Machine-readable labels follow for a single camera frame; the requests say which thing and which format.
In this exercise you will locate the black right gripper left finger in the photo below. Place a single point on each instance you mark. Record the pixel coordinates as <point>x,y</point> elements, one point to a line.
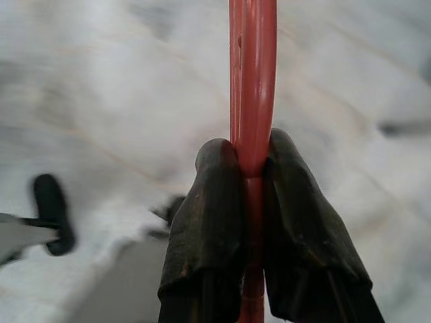
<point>205,235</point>

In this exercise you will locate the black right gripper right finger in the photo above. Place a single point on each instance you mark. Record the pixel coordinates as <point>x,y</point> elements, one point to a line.
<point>303,252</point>

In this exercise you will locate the red plastic hanger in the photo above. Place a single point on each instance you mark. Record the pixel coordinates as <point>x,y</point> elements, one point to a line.
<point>252,101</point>

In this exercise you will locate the steel clothes rack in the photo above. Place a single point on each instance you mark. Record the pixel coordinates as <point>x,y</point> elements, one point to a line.
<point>50,215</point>

